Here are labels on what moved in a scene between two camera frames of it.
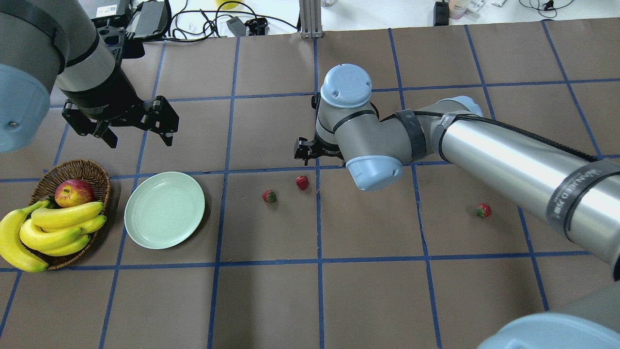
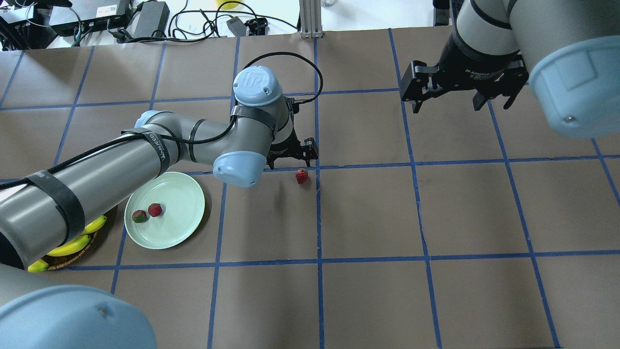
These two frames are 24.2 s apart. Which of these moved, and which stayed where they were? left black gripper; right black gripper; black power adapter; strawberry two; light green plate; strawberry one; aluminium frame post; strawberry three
Moved: left black gripper; strawberry one; strawberry two; right black gripper; strawberry three
Stayed: light green plate; aluminium frame post; black power adapter
